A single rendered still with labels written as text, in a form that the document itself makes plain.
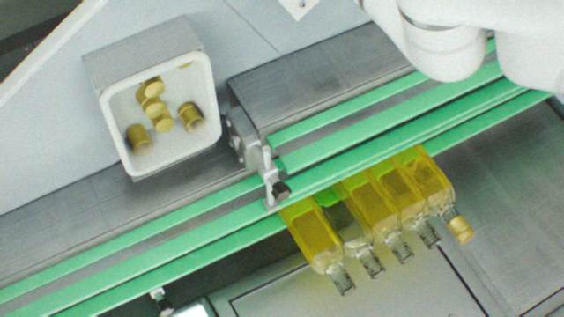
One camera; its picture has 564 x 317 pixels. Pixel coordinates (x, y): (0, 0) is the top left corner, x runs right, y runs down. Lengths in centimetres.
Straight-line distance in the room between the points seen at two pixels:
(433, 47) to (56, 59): 55
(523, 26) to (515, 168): 86
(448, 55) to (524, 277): 72
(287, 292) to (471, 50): 66
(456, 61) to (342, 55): 47
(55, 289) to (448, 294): 71
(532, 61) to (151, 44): 55
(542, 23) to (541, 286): 79
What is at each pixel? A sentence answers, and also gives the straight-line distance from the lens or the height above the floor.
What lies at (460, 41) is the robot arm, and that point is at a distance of 73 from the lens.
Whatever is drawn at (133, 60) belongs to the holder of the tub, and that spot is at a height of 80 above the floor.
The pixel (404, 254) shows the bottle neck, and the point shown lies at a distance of 114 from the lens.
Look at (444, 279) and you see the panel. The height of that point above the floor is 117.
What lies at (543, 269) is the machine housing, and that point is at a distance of 139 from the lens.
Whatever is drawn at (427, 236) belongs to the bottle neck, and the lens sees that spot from 117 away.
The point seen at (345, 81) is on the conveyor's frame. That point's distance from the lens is 116.
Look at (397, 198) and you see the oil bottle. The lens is 118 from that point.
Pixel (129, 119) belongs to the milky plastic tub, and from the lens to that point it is 112.
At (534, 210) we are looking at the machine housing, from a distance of 145.
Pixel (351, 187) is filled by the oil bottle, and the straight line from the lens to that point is 118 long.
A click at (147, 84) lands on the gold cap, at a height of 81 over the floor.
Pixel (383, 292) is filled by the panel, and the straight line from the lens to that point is 126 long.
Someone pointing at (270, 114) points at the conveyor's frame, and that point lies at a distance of 111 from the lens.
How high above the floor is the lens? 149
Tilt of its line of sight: 31 degrees down
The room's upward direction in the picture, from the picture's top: 147 degrees clockwise
